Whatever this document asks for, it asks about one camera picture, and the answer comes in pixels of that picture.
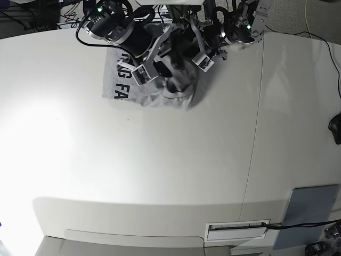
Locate grey T-shirt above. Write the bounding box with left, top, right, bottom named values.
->
left=102, top=48, right=199, bottom=109

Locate grey laptop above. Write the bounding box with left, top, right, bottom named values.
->
left=273, top=184, right=339, bottom=250

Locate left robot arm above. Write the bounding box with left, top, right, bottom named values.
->
left=167, top=1, right=273, bottom=72

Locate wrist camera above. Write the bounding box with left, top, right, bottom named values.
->
left=131, top=64, right=158, bottom=86
left=192, top=52, right=214, bottom=73

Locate black device bottom right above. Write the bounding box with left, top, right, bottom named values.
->
left=304, top=241, right=330, bottom=256

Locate robot base stand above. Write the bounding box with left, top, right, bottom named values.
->
left=135, top=0, right=216, bottom=22

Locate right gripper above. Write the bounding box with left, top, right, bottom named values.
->
left=117, top=23, right=176, bottom=78

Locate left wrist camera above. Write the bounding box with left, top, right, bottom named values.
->
left=192, top=52, right=214, bottom=73

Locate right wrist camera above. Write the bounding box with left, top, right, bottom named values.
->
left=131, top=64, right=158, bottom=86

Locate black laptop cable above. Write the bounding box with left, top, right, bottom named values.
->
left=261, top=220, right=341, bottom=230

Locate black computer mouse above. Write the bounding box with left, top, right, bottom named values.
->
left=328, top=113, right=341, bottom=145

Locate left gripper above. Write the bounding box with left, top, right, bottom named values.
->
left=170, top=17, right=228, bottom=70

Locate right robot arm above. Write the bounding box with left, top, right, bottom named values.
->
left=79, top=1, right=176, bottom=85

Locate yellow cable on floor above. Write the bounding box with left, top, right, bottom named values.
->
left=305, top=0, right=312, bottom=38

